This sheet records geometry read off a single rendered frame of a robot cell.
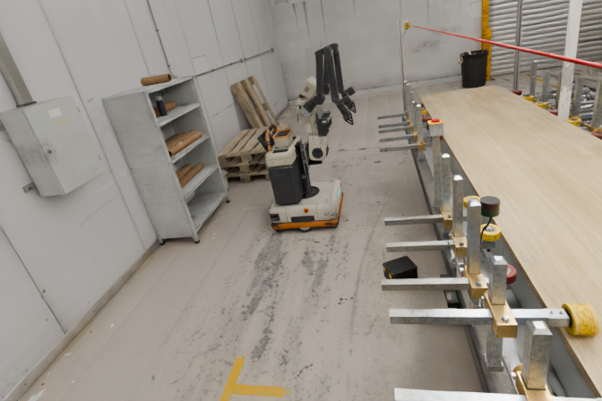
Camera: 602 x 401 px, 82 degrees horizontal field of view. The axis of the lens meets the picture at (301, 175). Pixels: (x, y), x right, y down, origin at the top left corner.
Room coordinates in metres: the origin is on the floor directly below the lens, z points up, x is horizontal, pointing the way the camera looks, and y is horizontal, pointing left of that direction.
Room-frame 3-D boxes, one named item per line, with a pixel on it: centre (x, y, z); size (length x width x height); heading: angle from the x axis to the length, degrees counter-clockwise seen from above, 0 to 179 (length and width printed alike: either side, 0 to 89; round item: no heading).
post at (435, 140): (1.72, -0.74, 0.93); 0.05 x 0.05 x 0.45; 75
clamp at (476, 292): (0.96, -0.55, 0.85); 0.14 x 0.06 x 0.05; 165
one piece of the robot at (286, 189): (3.18, 0.07, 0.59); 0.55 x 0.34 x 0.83; 165
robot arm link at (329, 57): (2.83, -0.40, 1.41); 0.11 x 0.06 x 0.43; 165
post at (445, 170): (1.47, -0.68, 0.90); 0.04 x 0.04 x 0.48; 75
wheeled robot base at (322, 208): (3.16, -0.01, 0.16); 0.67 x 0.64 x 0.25; 75
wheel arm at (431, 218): (1.45, -0.58, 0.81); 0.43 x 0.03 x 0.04; 75
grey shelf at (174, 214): (3.55, 1.26, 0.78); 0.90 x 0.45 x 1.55; 165
